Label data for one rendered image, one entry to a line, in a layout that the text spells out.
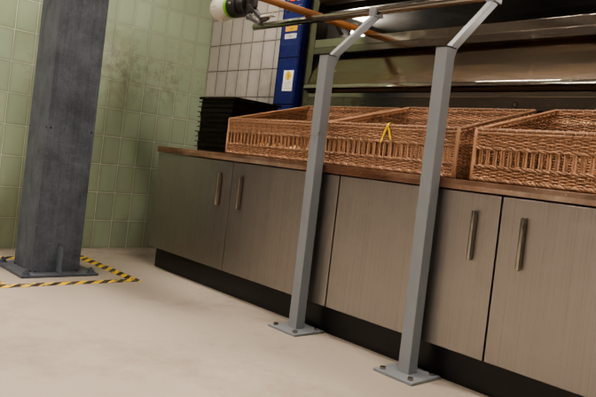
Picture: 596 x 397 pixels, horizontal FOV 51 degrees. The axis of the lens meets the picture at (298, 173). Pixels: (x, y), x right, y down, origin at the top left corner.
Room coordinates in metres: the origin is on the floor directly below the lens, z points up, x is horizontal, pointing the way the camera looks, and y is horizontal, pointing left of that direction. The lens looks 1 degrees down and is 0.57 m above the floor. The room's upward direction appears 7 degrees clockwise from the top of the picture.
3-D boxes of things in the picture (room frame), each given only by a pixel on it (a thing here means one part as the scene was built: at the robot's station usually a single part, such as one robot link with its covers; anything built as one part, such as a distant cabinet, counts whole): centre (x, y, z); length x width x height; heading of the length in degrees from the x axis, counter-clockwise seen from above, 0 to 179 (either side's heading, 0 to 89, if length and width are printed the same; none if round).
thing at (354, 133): (2.22, -0.44, 0.72); 0.56 x 0.49 x 0.28; 44
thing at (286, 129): (2.67, -0.04, 0.72); 0.56 x 0.49 x 0.28; 45
